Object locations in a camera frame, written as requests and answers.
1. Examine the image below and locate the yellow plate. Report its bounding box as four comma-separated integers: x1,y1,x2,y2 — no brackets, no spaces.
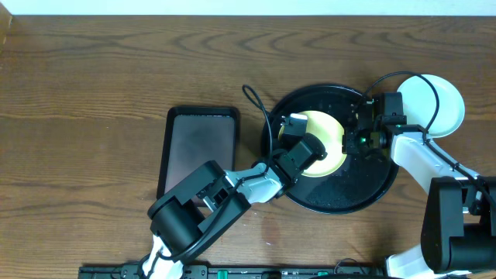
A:
301,110,346,177

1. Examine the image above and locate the light blue plate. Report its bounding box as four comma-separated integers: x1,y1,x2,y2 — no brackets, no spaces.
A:
398,74,465,138

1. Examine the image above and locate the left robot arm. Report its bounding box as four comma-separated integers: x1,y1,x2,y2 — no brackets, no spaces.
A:
141,133,326,278

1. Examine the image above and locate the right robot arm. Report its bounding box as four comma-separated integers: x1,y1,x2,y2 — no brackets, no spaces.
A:
343,96,495,278

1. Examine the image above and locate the black round serving tray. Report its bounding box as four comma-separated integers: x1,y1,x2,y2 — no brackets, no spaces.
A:
270,84,399,214

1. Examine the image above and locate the black rectangular tray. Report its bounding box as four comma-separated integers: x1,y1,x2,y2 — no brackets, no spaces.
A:
157,105,240,198

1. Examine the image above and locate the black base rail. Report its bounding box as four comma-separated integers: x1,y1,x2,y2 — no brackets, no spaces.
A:
77,264,387,279

